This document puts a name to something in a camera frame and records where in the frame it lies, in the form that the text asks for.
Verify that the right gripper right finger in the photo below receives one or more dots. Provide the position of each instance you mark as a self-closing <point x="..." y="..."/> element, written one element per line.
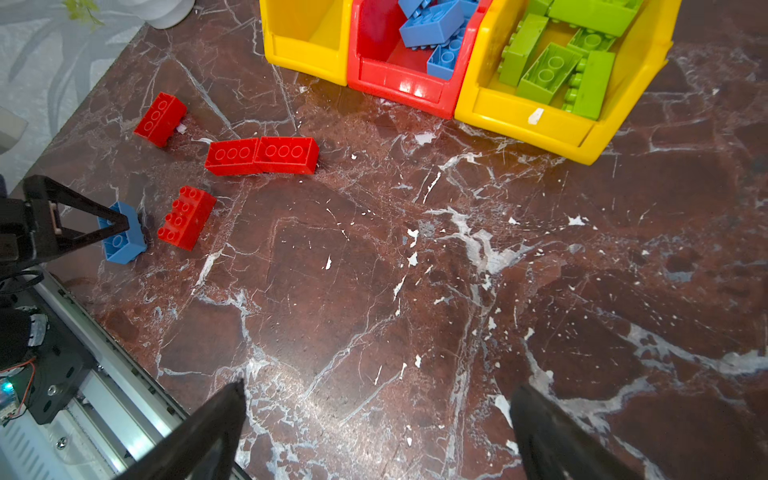
<point x="553" y="446"/>

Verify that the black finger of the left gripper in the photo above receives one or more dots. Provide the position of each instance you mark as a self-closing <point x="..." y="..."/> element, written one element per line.
<point x="59" y="220"/>

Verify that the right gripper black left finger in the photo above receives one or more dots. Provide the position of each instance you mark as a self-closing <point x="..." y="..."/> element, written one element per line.
<point x="203" y="446"/>

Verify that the red lego studs up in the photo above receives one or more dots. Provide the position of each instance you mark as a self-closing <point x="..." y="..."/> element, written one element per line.
<point x="188" y="216"/>

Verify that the red lego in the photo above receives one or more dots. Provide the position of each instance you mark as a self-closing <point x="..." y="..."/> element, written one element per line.
<point x="233" y="157"/>
<point x="161" y="120"/>
<point x="287" y="155"/>

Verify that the green lego long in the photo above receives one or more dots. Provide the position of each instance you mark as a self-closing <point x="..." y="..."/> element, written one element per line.
<point x="548" y="73"/>

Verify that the green lego pair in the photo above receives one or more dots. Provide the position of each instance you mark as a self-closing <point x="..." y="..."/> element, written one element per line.
<point x="517" y="54"/>

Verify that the green lego short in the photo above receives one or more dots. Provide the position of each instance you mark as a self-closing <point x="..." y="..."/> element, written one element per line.
<point x="585" y="41"/>

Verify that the white flower pot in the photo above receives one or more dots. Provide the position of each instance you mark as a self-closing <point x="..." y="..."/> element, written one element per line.
<point x="159" y="14"/>

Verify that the left yellow bin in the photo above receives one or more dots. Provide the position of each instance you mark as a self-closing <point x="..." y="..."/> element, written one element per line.
<point x="308" y="36"/>

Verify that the yellow bin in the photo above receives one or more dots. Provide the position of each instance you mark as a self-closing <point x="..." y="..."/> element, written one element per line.
<point x="308" y="36"/>
<point x="588" y="109"/>

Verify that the red middle bin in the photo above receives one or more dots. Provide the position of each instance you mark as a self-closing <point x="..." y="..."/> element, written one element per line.
<point x="380" y="64"/>

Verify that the blue lego tilted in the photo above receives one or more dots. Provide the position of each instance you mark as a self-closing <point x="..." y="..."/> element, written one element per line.
<point x="442" y="62"/>

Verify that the right yellow bin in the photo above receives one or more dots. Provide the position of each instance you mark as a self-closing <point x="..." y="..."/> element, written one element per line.
<point x="588" y="109"/>

